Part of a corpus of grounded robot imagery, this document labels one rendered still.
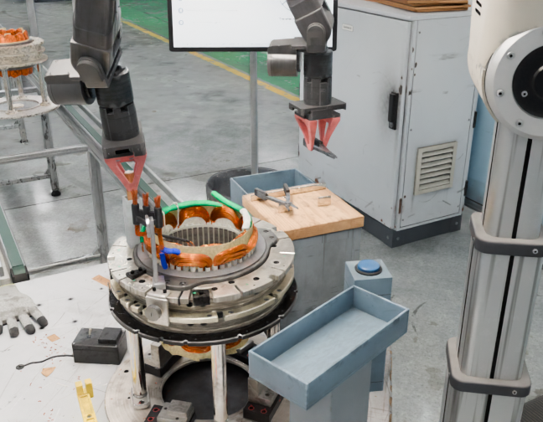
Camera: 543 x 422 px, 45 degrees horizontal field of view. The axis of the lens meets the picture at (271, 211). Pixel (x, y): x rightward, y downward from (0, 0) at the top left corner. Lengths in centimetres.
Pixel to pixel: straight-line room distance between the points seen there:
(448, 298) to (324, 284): 185
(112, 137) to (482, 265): 61
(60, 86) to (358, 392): 66
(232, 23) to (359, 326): 126
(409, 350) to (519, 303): 173
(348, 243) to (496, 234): 40
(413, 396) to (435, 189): 135
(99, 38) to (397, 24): 243
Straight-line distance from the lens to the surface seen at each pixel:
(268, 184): 159
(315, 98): 133
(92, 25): 97
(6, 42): 321
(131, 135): 109
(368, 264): 122
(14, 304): 165
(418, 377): 269
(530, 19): 91
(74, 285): 173
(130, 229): 116
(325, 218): 134
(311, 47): 129
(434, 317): 304
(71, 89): 108
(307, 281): 137
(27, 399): 139
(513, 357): 117
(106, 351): 142
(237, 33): 211
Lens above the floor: 163
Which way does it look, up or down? 24 degrees down
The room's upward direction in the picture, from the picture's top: straight up
